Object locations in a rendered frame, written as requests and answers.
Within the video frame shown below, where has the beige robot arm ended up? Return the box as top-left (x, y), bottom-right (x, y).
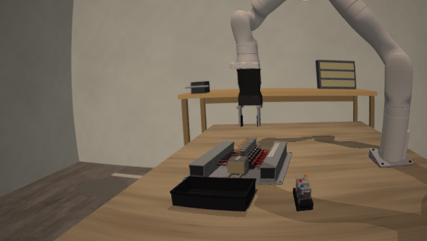
top-left (230, 0), bottom-right (413, 162)

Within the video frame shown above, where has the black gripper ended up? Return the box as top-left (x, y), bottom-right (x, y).
top-left (230, 54), bottom-right (263, 127)

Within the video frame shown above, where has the black open-top tray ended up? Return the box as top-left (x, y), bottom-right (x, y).
top-left (170, 176), bottom-right (256, 211)

